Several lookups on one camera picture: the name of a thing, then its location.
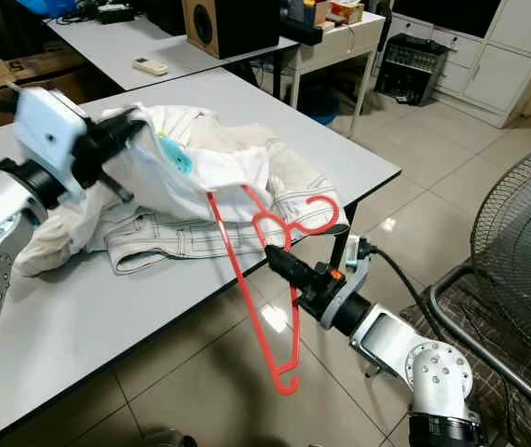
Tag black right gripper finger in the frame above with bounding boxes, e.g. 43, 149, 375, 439
264, 251, 306, 282
264, 242, 311, 273

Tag red plastic hanger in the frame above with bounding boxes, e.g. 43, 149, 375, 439
205, 184, 341, 397

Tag white green-print T-shirt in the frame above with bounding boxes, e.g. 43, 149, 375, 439
14, 102, 271, 278

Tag white remote control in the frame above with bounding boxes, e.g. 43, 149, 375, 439
130, 58, 170, 75

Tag cream denim jacket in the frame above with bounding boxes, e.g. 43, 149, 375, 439
102, 121, 350, 276

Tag open cardboard box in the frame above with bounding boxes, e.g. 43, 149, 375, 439
0, 51, 89, 127

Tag black power strip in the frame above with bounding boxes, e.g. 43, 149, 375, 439
93, 5, 138, 24

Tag tall black box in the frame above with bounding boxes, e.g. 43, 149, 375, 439
144, 0, 190, 36

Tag blue bag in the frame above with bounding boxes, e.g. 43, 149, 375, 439
14, 0, 75, 18

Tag wooden speaker black front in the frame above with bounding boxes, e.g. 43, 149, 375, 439
182, 0, 283, 60

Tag blue basin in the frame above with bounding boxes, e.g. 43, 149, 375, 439
307, 101, 346, 125

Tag flat black device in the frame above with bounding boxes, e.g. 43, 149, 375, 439
279, 17, 327, 43

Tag yellow and blue box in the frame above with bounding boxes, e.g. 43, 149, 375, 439
289, 0, 318, 21

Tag grey robot leg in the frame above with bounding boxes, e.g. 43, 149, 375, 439
140, 430, 197, 447

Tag black audio mixer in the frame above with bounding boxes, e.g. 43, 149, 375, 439
373, 33, 451, 105

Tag white side table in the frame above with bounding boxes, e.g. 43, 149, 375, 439
279, 9, 388, 131

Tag red and white box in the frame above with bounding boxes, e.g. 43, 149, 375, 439
329, 0, 367, 24

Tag black television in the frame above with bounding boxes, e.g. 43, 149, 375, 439
391, 0, 504, 38

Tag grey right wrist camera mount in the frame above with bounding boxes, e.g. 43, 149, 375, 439
321, 236, 374, 327

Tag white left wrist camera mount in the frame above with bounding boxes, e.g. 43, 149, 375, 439
14, 87, 89, 192

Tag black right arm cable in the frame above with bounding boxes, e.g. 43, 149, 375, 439
368, 244, 453, 327

